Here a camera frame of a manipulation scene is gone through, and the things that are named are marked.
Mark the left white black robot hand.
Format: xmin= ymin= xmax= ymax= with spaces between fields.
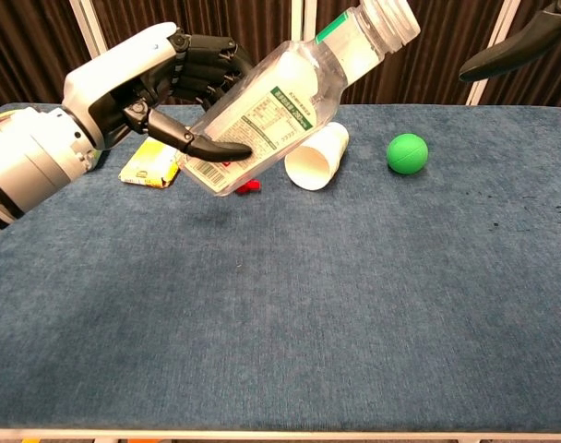
xmin=61 ymin=21 xmax=255 ymax=163

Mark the transparent plastic bottle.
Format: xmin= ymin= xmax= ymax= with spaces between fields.
xmin=176 ymin=0 xmax=422 ymax=198

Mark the white paper cup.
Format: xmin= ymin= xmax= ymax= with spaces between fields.
xmin=284 ymin=121 xmax=350 ymax=191

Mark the blue table mat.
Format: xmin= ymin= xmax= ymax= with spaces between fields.
xmin=0 ymin=102 xmax=561 ymax=434

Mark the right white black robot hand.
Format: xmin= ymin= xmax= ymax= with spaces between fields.
xmin=459 ymin=0 xmax=561 ymax=83

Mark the yellow snack box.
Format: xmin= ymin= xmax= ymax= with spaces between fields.
xmin=118 ymin=139 xmax=181 ymax=189

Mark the green ball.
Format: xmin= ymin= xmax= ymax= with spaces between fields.
xmin=386 ymin=133 xmax=430 ymax=175

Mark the white metal frame post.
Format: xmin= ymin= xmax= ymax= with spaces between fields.
xmin=464 ymin=0 xmax=521 ymax=107
xmin=67 ymin=0 xmax=110 ymax=60
xmin=291 ymin=0 xmax=319 ymax=42

